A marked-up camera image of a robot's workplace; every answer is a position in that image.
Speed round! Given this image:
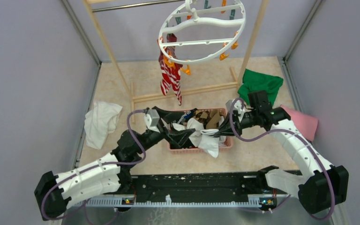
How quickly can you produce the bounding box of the orange clip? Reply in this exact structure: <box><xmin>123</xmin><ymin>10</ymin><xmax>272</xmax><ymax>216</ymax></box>
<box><xmin>163</xmin><ymin>54</ymin><xmax>176</xmax><ymax>68</ymax></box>
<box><xmin>180</xmin><ymin>65</ymin><xmax>191</xmax><ymax>75</ymax></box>
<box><xmin>219</xmin><ymin>43</ymin><xmax>229</xmax><ymax>61</ymax></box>

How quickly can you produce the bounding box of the brown argyle sock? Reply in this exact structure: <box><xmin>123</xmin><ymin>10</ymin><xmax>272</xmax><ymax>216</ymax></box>
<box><xmin>193</xmin><ymin>108</ymin><xmax>227</xmax><ymax>129</ymax></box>

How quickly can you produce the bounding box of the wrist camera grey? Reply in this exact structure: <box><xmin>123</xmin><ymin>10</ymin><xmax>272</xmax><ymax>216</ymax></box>
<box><xmin>144</xmin><ymin>109</ymin><xmax>160</xmax><ymax>133</ymax></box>
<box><xmin>225</xmin><ymin>99</ymin><xmax>246</xmax><ymax>122</ymax></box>

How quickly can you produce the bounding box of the wooden drying rack frame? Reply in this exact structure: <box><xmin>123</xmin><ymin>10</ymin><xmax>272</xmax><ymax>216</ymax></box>
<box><xmin>83</xmin><ymin>0</ymin><xmax>269</xmax><ymax>110</ymax></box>

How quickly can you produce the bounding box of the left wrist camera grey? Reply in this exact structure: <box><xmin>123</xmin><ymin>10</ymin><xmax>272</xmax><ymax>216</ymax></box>
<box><xmin>144</xmin><ymin>109</ymin><xmax>160</xmax><ymax>133</ymax></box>

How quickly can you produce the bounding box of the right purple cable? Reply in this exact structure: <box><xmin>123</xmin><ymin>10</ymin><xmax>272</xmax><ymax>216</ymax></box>
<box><xmin>229</xmin><ymin>97</ymin><xmax>336</xmax><ymax>222</ymax></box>

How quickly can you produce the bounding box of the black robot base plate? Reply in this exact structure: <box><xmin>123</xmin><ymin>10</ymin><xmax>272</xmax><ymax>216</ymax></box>
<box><xmin>102</xmin><ymin>170</ymin><xmax>295</xmax><ymax>204</ymax></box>

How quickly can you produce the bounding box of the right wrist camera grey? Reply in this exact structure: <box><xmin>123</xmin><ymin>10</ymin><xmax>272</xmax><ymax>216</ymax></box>
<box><xmin>225</xmin><ymin>99</ymin><xmax>246</xmax><ymax>122</ymax></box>

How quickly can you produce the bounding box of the pink plastic basket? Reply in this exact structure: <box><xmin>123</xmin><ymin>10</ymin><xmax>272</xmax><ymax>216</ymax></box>
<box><xmin>166</xmin><ymin>108</ymin><xmax>233</xmax><ymax>154</ymax></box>

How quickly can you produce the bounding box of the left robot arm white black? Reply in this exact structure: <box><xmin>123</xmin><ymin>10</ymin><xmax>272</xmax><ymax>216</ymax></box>
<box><xmin>34</xmin><ymin>107</ymin><xmax>196</xmax><ymax>221</ymax></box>

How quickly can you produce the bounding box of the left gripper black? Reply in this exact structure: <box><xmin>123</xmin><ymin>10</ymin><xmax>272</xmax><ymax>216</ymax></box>
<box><xmin>135</xmin><ymin>106</ymin><xmax>195</xmax><ymax>154</ymax></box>

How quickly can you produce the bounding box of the red white striped sock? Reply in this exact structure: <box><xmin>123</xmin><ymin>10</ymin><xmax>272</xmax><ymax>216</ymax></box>
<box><xmin>158</xmin><ymin>52</ymin><xmax>174</xmax><ymax>96</ymax></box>

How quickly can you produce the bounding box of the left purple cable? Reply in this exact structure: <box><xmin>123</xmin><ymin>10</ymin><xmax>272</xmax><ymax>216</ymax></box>
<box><xmin>41</xmin><ymin>108</ymin><xmax>150</xmax><ymax>225</ymax></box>

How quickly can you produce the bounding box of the beige purple striped sock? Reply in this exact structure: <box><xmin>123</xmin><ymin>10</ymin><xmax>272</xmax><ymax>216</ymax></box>
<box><xmin>165</xmin><ymin>33</ymin><xmax>177</xmax><ymax>51</ymax></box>

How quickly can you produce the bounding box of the pink cloth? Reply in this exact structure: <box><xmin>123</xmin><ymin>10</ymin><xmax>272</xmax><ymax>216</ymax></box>
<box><xmin>280</xmin><ymin>105</ymin><xmax>319</xmax><ymax>142</ymax></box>

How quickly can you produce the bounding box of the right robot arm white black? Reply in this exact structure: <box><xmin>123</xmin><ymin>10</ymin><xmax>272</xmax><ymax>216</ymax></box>
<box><xmin>212</xmin><ymin>90</ymin><xmax>349</xmax><ymax>220</ymax></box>

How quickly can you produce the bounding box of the white black sock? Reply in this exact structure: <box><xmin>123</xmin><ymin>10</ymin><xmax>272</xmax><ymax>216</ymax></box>
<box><xmin>197</xmin><ymin>129</ymin><xmax>226</xmax><ymax>158</ymax></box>

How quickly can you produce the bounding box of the white cloth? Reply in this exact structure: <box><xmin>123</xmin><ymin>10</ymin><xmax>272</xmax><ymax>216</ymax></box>
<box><xmin>84</xmin><ymin>101</ymin><xmax>123</xmax><ymax>150</ymax></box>

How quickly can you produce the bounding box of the metal rack rod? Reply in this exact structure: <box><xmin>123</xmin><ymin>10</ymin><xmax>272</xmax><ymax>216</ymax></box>
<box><xmin>92</xmin><ymin>0</ymin><xmax>182</xmax><ymax>13</ymax></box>

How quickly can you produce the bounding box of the black patterned sock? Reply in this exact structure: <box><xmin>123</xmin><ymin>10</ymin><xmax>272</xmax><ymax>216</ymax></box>
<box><xmin>170</xmin><ymin>108</ymin><xmax>197</xmax><ymax>149</ymax></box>

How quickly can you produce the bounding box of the white round clip hanger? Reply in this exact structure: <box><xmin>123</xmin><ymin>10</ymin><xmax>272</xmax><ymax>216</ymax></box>
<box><xmin>158</xmin><ymin>0</ymin><xmax>242</xmax><ymax>60</ymax></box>

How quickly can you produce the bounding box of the green cloth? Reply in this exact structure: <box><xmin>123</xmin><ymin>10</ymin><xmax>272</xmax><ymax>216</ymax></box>
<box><xmin>238</xmin><ymin>69</ymin><xmax>284</xmax><ymax>105</ymax></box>

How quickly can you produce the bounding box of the purple cable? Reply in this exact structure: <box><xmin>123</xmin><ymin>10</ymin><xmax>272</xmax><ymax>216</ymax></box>
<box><xmin>229</xmin><ymin>97</ymin><xmax>336</xmax><ymax>222</ymax></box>
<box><xmin>41</xmin><ymin>108</ymin><xmax>150</xmax><ymax>225</ymax></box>

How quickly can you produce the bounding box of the plain white sock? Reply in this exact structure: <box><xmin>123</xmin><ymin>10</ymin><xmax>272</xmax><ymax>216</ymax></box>
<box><xmin>172</xmin><ymin>118</ymin><xmax>204</xmax><ymax>147</ymax></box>

